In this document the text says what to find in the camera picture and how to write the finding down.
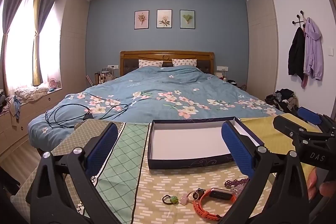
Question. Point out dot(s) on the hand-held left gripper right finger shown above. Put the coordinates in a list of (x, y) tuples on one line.
[(236, 148)]

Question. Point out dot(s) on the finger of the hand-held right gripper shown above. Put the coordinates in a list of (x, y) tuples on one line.
[(288, 127), (309, 113)]

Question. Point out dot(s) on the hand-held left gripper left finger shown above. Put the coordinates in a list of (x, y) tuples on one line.
[(103, 145)]

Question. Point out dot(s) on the dark blue cardboard box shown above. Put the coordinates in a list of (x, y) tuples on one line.
[(189, 140)]

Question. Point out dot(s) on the orange smartwatch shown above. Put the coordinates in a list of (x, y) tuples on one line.
[(199, 209)]

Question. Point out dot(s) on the pink pendant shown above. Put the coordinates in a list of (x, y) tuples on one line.
[(185, 199)]

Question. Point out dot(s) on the person's right hand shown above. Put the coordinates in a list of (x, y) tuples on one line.
[(328, 188)]

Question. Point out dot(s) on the pile of dark clothes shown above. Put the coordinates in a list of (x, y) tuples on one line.
[(283, 100)]

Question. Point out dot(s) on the black jacket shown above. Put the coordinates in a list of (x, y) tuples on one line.
[(296, 56)]

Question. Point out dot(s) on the purple jacket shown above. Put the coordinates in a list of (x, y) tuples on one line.
[(313, 50)]

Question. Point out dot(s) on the bedside bottles and clutter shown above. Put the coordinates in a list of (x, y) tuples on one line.
[(103, 77)]

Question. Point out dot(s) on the patchwork cloth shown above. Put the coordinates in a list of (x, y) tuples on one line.
[(157, 187)]

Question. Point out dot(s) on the window seat drawer cabinet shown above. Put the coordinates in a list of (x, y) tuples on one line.
[(34, 113)]

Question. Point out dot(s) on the pink desk fan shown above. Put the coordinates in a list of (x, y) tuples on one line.
[(53, 83)]

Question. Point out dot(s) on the beige wardrobe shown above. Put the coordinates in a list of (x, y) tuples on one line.
[(73, 43), (261, 43)]

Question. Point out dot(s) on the bed with floral duvet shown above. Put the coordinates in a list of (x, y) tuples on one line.
[(162, 82)]

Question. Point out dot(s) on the folded beige blanket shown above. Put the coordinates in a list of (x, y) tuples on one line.
[(31, 94)]

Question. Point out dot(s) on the patterned pillow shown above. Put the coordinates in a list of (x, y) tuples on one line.
[(151, 63), (183, 62)]

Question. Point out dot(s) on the clothes heap on window seat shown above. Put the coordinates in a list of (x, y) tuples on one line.
[(11, 106)]

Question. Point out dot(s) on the wooden headboard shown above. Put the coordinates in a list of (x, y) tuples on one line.
[(168, 54)]

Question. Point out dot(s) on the grey and yellow curtain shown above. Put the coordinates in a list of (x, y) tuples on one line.
[(11, 6), (38, 43)]

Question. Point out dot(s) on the pink framed flower picture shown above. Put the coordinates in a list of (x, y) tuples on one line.
[(141, 19)]

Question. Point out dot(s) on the cream framed flower picture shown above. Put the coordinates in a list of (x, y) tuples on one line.
[(164, 18)]

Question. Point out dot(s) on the white wall socket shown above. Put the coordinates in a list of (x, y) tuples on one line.
[(112, 66), (222, 68)]

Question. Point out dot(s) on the black wall coat rack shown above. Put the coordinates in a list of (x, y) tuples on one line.
[(299, 21)]

